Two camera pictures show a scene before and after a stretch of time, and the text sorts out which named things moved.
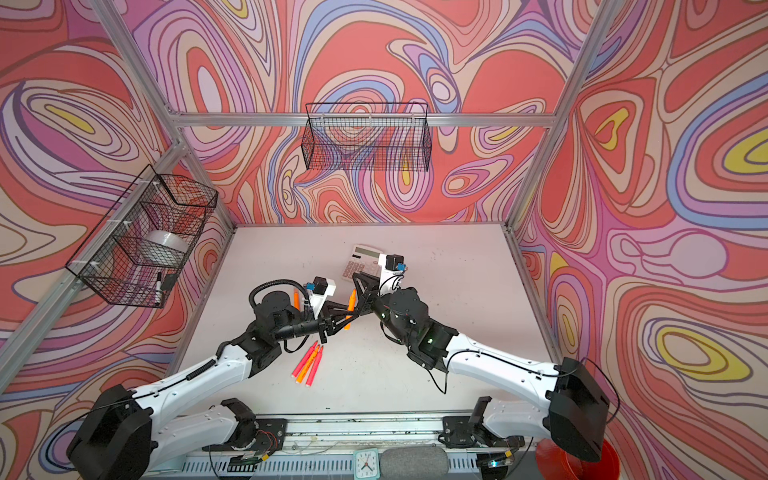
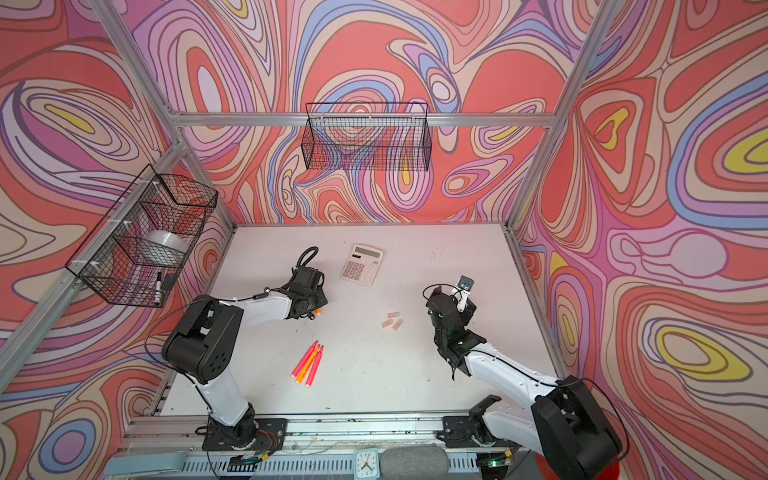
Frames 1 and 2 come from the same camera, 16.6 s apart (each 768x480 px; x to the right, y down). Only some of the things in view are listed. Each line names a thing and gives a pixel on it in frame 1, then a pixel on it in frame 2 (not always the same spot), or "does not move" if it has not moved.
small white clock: (366, 464) does not move
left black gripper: (327, 325) → (313, 297)
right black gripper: (372, 297) → (453, 346)
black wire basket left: (143, 246) does not move
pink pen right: (314, 367) does not move
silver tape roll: (160, 248) does not move
